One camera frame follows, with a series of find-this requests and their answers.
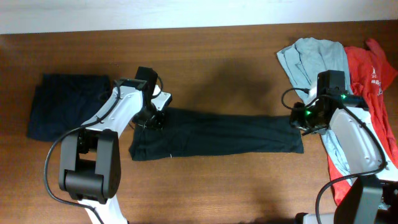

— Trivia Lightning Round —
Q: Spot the dark green shirt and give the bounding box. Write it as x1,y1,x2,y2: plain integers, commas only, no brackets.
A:
129,108,304,161

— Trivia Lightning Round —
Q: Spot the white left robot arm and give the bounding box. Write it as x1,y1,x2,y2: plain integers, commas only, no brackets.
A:
58,79,172,223

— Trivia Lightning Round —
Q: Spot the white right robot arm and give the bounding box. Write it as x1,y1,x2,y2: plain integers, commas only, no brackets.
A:
290,94,397,223

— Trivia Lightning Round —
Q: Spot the light blue shirt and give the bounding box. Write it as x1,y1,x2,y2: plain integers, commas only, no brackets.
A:
277,37,353,175

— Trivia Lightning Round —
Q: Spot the red shirt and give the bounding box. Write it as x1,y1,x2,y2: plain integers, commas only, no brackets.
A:
322,39,397,205

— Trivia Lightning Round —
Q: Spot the folded navy blue shirt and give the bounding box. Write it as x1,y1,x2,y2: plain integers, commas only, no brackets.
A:
27,73,111,142

